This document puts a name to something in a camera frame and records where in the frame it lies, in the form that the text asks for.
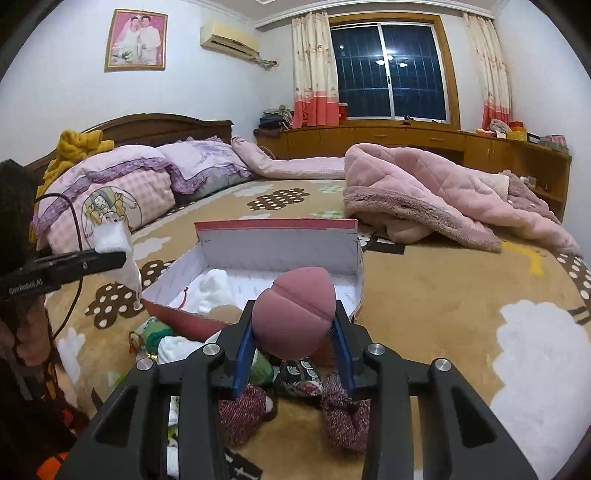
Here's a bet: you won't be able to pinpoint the yellow knitted garment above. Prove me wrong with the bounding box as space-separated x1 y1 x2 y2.
29 129 115 244

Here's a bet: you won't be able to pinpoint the floral curtain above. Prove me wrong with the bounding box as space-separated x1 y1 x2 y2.
463 13 512 129
291 12 339 129

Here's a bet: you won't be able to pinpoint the red cardboard box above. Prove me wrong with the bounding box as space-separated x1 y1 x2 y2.
141 218 363 340

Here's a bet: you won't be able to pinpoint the brown wooden headboard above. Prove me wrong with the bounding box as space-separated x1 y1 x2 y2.
25 113 235 181

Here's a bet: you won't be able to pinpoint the black patterned pouch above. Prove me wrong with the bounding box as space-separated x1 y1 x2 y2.
274 358 322 398

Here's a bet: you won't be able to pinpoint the person's left hand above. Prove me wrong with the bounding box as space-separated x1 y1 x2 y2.
1 296 52 367

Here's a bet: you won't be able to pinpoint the pink checkered cartoon pillow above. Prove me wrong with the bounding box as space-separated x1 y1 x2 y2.
33 145 175 254

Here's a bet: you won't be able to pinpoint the white soft cloth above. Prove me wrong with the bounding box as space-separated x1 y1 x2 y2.
177 269 238 315

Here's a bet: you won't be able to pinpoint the pile of folded clothes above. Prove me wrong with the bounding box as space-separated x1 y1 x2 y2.
253 105 294 138

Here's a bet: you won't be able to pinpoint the green white knit sock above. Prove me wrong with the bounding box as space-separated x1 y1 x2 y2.
128 317 274 386

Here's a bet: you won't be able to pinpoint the pink makeup sponge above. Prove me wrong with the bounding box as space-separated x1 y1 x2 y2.
252 267 337 360

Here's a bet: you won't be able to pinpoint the framed wedding photo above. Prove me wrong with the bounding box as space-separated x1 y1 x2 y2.
104 9 168 72

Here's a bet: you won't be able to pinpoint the wall air conditioner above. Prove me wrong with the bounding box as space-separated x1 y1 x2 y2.
200 20 279 70

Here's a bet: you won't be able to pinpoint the black cable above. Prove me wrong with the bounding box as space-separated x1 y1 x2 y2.
32 192 85 342

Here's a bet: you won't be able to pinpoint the right floral curtain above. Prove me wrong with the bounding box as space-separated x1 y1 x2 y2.
463 13 512 129

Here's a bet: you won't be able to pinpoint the pink quilted blanket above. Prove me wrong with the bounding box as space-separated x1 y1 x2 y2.
344 143 581 255

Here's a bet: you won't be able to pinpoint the dark glass window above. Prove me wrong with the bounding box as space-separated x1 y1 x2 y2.
332 22 450 123

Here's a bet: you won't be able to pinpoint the purple ruffled pillow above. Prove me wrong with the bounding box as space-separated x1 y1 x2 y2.
157 137 254 204

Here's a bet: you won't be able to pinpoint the wooden window cabinet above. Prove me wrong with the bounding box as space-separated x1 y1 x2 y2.
254 120 571 219

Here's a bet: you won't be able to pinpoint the items on cabinet top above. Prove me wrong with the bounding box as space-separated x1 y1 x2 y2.
474 119 569 154

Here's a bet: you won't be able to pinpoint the long pink bolster quilt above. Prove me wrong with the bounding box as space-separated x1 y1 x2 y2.
230 136 346 180

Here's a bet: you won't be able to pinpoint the left floral curtain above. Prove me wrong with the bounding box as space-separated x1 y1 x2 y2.
291 12 339 129

